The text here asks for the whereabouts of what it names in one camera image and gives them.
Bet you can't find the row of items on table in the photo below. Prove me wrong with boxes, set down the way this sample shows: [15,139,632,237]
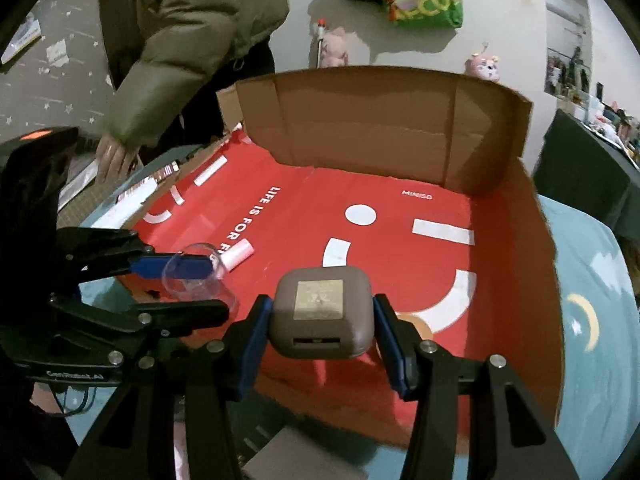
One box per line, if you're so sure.
[590,82,640,156]

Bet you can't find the pink plush toy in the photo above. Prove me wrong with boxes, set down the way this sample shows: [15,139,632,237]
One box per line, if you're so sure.
[464,52,502,83]
[320,27,349,68]

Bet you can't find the cardboard box with red lining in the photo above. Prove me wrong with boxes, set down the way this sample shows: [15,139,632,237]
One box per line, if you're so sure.
[92,66,566,453]

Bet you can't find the brown earbud case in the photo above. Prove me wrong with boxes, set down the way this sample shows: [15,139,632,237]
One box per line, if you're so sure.
[269,266,375,359]

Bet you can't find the white tube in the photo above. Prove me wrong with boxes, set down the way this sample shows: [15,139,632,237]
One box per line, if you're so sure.
[115,180,158,206]

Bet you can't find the black cable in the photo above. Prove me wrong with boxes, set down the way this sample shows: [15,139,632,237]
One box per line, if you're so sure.
[47,385,101,418]

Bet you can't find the pink lip balm tube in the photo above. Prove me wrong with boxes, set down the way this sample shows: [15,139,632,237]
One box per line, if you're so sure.
[220,239,254,271]

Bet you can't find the white air conditioner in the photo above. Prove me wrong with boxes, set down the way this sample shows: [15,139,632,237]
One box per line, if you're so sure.
[545,0,588,18]

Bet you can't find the white book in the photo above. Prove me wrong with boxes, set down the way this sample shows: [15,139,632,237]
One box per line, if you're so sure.
[0,12,43,66]

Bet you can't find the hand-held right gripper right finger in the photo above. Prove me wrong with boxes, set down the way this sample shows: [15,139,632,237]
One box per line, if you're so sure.
[372,292,568,480]

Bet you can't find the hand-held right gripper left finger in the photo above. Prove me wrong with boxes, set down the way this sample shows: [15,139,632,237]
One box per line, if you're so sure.
[75,294,275,480]

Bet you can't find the teal printed blanket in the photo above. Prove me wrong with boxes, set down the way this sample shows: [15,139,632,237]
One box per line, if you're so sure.
[30,150,640,480]

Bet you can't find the table with dark cloth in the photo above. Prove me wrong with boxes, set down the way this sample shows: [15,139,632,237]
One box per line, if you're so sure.
[532,107,640,246]

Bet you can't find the white paper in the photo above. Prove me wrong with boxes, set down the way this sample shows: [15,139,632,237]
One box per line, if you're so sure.
[57,152,98,211]

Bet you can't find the white stick with red tip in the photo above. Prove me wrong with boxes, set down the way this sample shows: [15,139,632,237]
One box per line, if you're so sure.
[312,17,328,68]

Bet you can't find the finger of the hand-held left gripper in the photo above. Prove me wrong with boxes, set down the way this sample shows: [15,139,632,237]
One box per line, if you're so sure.
[47,294,231,356]
[57,227,213,286]

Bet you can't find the clear plastic cup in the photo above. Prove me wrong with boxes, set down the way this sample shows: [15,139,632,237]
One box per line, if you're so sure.
[162,241,240,322]

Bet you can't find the grey box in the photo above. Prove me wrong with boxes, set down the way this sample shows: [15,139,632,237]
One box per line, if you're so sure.
[240,425,373,480]

